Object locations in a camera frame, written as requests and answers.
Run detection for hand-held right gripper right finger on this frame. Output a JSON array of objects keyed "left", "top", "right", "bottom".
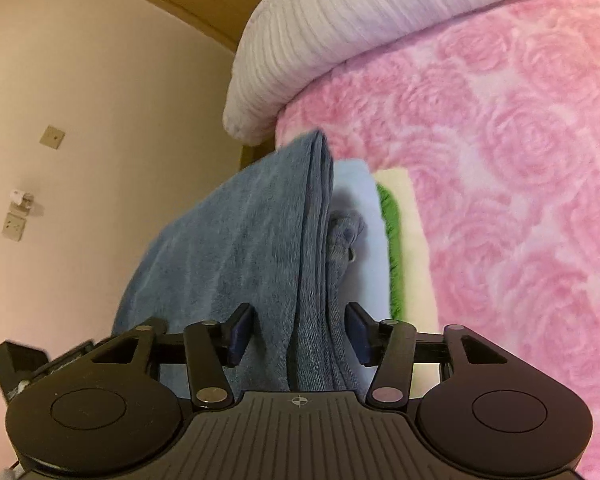
[{"left": 344, "top": 302, "right": 510, "bottom": 407}]

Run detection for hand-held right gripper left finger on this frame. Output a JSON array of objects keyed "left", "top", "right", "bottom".
[{"left": 90, "top": 303, "right": 255, "bottom": 407}]

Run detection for blue denim jeans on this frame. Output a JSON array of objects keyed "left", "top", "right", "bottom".
[{"left": 292, "top": 210, "right": 368, "bottom": 393}]

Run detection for blue fluffy towel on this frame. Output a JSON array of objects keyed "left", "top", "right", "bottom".
[{"left": 111, "top": 129, "right": 337, "bottom": 393}]

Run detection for folded light blue cloth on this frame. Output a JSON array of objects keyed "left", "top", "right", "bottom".
[{"left": 330, "top": 159, "right": 396, "bottom": 321}]

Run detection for folded green cloth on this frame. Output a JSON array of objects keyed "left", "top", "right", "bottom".
[{"left": 375, "top": 182, "right": 406, "bottom": 321}]

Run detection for pink rose print blanket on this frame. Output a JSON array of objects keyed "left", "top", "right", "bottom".
[{"left": 274, "top": 0, "right": 600, "bottom": 476}]

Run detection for grey striped duvet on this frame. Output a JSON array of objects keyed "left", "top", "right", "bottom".
[{"left": 222, "top": 0, "right": 600, "bottom": 143}]

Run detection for beige wall socket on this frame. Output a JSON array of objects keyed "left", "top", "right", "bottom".
[{"left": 2, "top": 211, "right": 28, "bottom": 242}]

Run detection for white wall plug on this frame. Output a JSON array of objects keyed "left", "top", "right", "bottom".
[{"left": 10, "top": 189, "right": 45, "bottom": 216}]

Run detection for brown square wall plate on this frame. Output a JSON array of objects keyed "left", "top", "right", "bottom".
[{"left": 40, "top": 124, "right": 66, "bottom": 151}]

